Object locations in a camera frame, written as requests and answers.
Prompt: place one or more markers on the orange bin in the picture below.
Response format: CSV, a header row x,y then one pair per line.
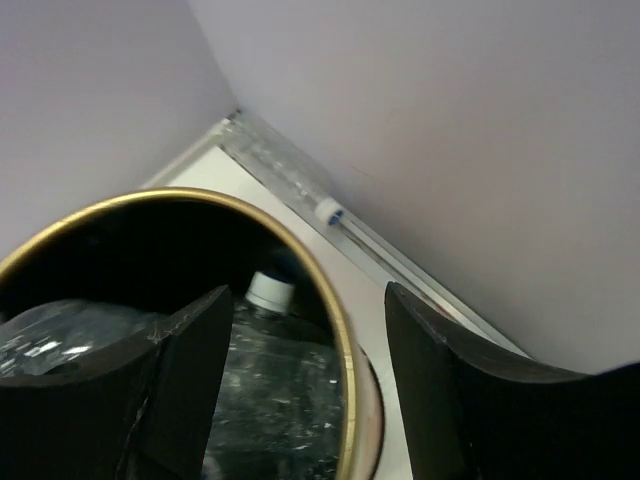
x,y
160,250

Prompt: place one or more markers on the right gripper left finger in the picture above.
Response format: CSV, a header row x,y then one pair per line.
x,y
140,408

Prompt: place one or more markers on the clear bottle front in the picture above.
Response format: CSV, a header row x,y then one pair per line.
x,y
280,408

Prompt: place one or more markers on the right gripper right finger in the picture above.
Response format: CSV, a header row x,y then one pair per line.
x,y
472,409

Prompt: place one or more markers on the clear bottle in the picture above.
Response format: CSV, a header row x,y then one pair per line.
x,y
280,165
280,408

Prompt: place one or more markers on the blue label bottle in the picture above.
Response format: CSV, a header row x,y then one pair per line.
x,y
59,332

